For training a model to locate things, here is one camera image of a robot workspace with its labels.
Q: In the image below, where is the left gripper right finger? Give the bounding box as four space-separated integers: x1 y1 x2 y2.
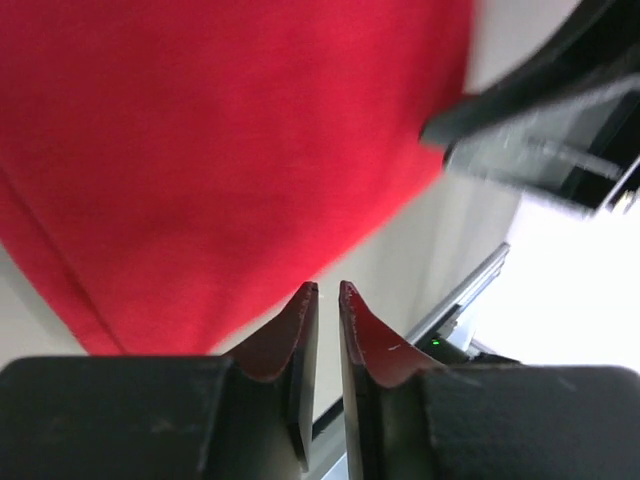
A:
338 281 450 479

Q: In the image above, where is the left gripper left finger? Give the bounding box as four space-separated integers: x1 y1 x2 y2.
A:
219 282 319 473

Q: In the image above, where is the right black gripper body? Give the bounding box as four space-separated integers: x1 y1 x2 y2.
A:
421 0 639 216

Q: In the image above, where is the dark red t shirt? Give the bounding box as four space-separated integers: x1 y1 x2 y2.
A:
1 1 475 354

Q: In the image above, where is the aluminium frame rail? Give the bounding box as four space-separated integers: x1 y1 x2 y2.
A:
406 242 511 345

